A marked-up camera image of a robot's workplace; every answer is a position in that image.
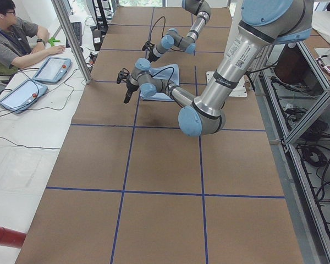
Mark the seated person grey shirt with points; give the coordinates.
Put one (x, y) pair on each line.
(22, 43)

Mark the blue teach pendant near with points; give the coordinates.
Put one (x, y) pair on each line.
(23, 96)

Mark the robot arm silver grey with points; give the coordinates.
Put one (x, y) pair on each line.
(202, 11)
(262, 23)

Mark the brown paper table cover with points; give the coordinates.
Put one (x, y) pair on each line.
(129, 187)

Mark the aluminium frame post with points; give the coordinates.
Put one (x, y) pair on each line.
(63, 18)

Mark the red cylinder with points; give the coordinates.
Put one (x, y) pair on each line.
(11, 238)

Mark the blue teach pendant far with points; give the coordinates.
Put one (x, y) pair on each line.
(52, 70)

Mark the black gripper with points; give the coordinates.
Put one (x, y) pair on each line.
(153, 54)
(130, 88)

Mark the blue teach pendant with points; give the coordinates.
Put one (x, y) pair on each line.
(52, 70)
(23, 96)

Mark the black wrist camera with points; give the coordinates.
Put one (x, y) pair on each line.
(148, 46)
(123, 75)

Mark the light blue t-shirt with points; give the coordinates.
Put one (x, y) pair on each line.
(166, 72)

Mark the black keyboard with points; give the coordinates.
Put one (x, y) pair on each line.
(76, 28)

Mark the aluminium frame rack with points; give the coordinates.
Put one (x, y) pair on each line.
(296, 82)

